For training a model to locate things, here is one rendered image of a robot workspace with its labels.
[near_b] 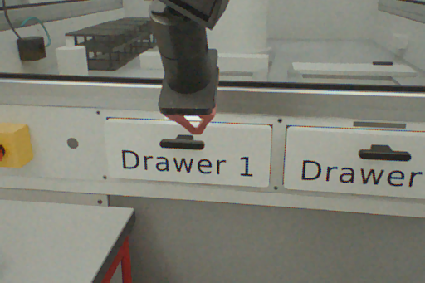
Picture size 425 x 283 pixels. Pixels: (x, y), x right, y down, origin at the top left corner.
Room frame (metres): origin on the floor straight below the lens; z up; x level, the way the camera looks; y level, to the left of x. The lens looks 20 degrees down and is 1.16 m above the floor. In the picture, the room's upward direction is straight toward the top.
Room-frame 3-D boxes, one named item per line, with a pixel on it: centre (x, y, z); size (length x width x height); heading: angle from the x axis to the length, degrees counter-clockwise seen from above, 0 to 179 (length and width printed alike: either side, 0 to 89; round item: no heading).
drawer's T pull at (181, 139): (0.61, 0.05, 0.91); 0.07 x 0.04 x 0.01; 82
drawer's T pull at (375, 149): (0.57, -0.26, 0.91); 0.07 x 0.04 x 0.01; 82
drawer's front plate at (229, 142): (0.64, 0.05, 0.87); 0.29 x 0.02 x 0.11; 82
